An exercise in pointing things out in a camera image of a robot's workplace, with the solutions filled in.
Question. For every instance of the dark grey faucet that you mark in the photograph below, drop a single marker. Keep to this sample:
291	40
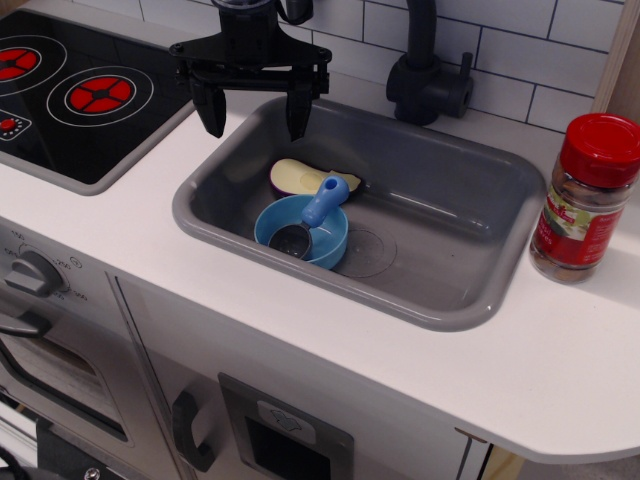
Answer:
418	85

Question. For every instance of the grey sink basin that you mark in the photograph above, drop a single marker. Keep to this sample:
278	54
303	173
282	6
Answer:
436	225

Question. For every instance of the grey oven knob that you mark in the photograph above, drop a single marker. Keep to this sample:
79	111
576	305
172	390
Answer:
31	273

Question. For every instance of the toy eggplant slice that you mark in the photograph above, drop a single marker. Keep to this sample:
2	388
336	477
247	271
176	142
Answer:
292	177

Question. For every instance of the dark cabinet door handle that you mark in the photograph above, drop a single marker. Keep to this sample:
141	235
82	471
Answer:
184	411

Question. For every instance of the grey dispenser panel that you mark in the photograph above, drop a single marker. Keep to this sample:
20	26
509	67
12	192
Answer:
281	441

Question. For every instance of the black toy stovetop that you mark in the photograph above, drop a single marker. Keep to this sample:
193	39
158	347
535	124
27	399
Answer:
80	106

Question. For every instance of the wooden side post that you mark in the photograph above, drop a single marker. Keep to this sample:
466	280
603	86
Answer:
618	89

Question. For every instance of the grey oven door handle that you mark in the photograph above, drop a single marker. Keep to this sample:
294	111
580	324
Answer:
26	325

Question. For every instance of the red lid spice jar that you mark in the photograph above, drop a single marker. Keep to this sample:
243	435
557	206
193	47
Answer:
592	180

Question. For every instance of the toy oven door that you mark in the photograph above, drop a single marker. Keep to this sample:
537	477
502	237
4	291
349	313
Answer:
82	376

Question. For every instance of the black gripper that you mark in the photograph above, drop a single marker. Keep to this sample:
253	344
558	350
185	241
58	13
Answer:
252	53

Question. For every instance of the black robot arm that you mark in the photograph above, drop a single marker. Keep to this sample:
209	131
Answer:
253	53

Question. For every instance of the blue handled measuring spoon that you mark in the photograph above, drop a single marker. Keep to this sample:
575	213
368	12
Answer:
295	239

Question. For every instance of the light blue bowl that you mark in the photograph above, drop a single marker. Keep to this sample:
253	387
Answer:
329	240

